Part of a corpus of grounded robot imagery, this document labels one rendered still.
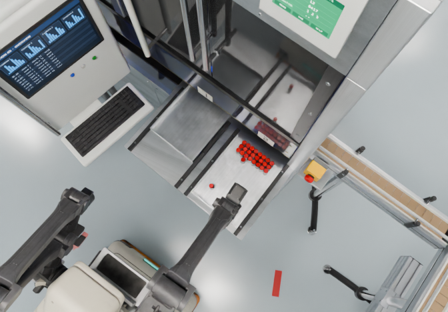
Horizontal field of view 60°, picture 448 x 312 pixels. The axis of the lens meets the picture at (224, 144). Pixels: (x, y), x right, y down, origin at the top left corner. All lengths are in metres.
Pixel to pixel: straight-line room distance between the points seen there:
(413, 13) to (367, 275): 2.23
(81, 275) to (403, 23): 1.14
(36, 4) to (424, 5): 1.17
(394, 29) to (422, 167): 2.30
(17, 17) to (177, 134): 0.82
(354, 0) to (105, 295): 1.09
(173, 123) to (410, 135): 1.82
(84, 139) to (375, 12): 1.54
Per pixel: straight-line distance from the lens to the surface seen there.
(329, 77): 1.02
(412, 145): 3.05
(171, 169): 1.82
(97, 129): 2.01
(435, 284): 1.92
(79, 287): 1.36
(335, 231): 2.75
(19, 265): 1.22
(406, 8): 0.75
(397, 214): 1.89
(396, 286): 2.28
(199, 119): 1.87
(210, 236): 1.17
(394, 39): 0.81
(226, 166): 1.80
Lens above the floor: 2.64
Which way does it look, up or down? 74 degrees down
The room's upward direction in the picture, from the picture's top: straight up
